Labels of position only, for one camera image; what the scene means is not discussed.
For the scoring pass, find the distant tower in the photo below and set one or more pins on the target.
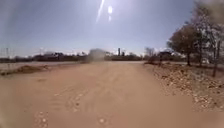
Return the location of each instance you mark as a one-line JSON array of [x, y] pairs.
[[119, 51]]

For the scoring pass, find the reddish dirt road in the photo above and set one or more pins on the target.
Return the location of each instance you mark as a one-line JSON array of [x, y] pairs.
[[103, 96]]

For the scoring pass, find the distant low buildings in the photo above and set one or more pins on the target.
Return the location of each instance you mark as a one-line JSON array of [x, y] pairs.
[[56, 56]]

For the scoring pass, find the pale flat ground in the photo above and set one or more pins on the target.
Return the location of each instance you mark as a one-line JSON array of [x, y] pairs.
[[33, 64]]

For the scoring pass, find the stony dry verge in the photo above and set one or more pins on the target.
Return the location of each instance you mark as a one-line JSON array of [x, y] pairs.
[[193, 83]]

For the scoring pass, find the earth bank verge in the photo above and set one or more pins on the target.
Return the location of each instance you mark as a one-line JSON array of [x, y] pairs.
[[26, 69]]

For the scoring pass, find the row of bare trees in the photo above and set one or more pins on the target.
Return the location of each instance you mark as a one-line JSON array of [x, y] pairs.
[[196, 40]]

